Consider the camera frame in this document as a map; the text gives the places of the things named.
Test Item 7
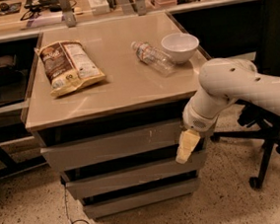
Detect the yellow taped gripper finger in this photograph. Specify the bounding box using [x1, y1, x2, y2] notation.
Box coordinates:
[175, 130, 201, 164]

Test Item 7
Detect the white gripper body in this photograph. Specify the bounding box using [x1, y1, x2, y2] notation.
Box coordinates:
[182, 104, 217, 132]

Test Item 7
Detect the grey top drawer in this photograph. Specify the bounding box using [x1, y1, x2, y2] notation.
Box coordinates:
[41, 119, 184, 173]

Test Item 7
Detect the grey drawer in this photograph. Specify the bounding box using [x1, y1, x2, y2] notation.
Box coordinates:
[41, 119, 184, 173]
[83, 178, 200, 219]
[66, 150, 207, 199]

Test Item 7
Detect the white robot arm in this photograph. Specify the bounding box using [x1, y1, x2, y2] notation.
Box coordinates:
[175, 58, 280, 164]

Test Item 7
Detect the beige top drawer cabinet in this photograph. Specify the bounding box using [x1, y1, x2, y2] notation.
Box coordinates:
[25, 13, 208, 207]

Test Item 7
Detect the grey bottom drawer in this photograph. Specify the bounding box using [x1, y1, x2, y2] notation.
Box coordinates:
[83, 178, 200, 219]

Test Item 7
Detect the grey middle drawer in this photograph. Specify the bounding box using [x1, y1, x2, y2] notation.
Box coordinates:
[66, 150, 207, 199]

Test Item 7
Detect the clear plastic water bottle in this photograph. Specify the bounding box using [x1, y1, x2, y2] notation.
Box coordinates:
[130, 41, 175, 77]

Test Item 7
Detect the white bowl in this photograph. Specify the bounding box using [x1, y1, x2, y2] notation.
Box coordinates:
[161, 33, 200, 64]

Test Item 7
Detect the black office chair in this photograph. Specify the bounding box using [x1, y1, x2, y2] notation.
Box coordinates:
[211, 0, 280, 189]

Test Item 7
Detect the brown chip bag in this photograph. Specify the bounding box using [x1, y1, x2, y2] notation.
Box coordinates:
[37, 40, 105, 98]

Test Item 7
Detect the white tissue box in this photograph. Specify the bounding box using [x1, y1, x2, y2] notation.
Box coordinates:
[88, 0, 110, 15]

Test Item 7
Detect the black tray on bench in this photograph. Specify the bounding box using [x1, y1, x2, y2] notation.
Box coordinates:
[24, 0, 59, 9]

